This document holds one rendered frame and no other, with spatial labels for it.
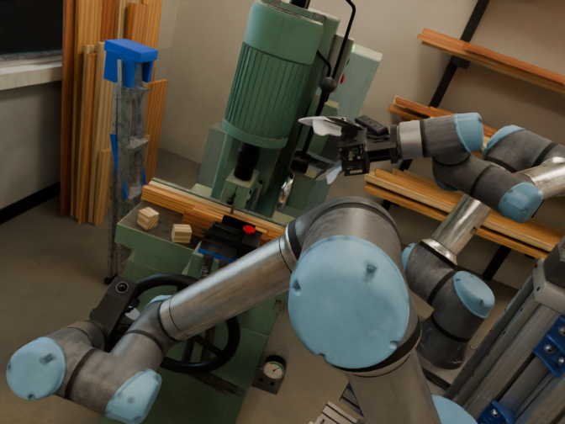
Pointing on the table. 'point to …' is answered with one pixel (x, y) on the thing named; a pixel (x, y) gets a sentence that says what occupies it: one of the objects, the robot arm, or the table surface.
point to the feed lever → (301, 160)
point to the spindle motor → (271, 75)
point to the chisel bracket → (233, 185)
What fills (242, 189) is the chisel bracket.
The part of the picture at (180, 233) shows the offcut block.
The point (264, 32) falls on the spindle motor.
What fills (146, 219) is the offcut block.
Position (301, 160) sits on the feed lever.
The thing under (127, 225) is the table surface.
